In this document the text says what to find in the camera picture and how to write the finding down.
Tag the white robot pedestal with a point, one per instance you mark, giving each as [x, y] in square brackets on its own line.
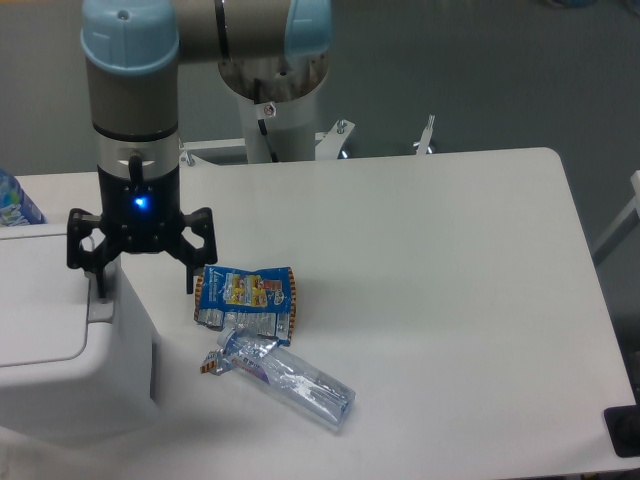
[277, 99]

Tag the black table clamp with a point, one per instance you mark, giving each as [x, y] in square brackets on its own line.
[623, 426]

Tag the small torn wrapper piece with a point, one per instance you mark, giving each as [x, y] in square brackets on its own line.
[216, 363]

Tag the blue snack wrapper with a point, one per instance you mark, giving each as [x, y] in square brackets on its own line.
[260, 303]

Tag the crushed clear plastic bottle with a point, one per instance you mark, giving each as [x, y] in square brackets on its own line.
[287, 377]

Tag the blue drink bottle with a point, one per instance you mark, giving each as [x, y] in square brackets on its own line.
[17, 208]

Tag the white frame at right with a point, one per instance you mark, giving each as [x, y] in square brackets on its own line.
[620, 227]

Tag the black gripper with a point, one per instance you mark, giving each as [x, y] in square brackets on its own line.
[143, 218]

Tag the white trash can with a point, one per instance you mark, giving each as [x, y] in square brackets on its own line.
[73, 366]

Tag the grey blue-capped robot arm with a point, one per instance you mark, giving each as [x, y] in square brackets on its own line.
[271, 53]

